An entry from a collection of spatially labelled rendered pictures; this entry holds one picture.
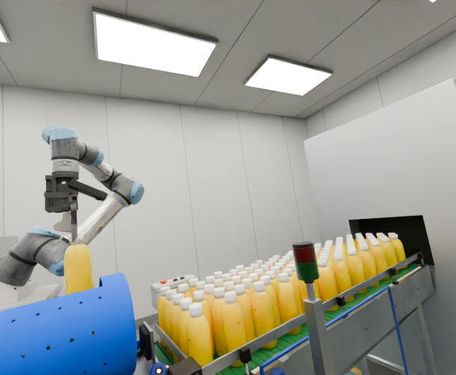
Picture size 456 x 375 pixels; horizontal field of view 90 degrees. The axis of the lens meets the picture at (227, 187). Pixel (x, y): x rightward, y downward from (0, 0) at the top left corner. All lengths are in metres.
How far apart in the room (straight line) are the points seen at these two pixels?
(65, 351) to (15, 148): 3.38
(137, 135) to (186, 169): 0.90
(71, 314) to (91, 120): 3.42
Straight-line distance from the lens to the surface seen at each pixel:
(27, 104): 4.12
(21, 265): 1.30
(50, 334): 0.73
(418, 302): 1.80
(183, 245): 3.77
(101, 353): 0.74
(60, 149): 0.89
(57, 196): 0.86
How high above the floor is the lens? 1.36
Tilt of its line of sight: 7 degrees up
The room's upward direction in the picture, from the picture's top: 8 degrees counter-clockwise
